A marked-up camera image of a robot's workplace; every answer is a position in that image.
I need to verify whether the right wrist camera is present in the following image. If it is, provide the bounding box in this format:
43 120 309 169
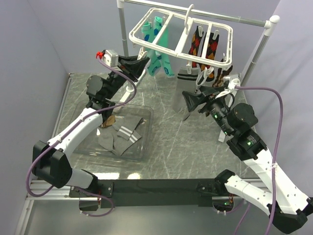
224 73 241 90

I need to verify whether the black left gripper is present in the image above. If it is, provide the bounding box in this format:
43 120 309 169
105 55 150 100

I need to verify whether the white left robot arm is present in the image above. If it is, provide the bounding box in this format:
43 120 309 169
26 56 149 197

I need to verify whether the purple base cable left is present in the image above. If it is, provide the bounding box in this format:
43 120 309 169
73 188 115 217

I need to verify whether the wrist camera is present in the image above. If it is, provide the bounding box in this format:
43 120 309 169
224 73 241 90
96 49 119 68

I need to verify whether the grey striped hanging sock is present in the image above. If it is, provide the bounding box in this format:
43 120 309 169
172 68 200 112

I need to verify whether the silver white drying rack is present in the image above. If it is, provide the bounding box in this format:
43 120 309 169
116 0 281 142

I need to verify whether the aluminium frame rail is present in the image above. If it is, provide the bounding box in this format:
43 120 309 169
14 72 98 233

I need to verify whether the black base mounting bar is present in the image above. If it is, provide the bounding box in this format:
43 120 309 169
68 178 233 209

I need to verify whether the white clip sock hanger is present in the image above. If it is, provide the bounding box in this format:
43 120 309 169
129 4 234 86

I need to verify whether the teal patterned sock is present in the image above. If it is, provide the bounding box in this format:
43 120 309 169
141 21 161 76
153 16 175 78

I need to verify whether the red yellow argyle sock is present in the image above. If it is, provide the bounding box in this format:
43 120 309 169
188 25 203 56

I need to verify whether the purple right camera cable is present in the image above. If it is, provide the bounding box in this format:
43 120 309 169
233 85 284 235

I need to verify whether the clear plastic bin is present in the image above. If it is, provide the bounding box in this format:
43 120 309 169
74 105 154 161

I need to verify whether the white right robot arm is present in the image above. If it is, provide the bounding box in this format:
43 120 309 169
182 86 313 234

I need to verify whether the white hanger clip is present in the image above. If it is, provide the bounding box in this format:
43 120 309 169
137 47 148 60

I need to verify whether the brown argyle hanging sock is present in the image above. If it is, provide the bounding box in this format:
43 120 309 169
212 64 233 88

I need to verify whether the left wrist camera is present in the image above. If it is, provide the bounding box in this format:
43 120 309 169
96 49 119 68

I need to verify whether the grey striped sock in bin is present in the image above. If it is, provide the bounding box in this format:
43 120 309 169
113 115 143 154

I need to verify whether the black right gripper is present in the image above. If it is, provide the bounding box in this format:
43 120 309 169
182 85 234 136

